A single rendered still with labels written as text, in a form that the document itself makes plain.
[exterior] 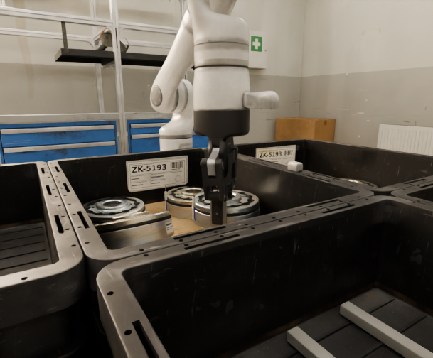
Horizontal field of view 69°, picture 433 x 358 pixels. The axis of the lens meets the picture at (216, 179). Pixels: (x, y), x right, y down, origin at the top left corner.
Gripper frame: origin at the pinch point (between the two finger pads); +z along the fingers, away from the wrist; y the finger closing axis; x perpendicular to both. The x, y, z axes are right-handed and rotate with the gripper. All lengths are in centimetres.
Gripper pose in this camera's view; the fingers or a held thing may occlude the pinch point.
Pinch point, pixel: (221, 209)
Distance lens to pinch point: 45.6
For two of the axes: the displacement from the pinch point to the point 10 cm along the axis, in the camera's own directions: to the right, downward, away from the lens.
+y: -2.1, 2.4, -9.5
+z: 0.1, 9.7, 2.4
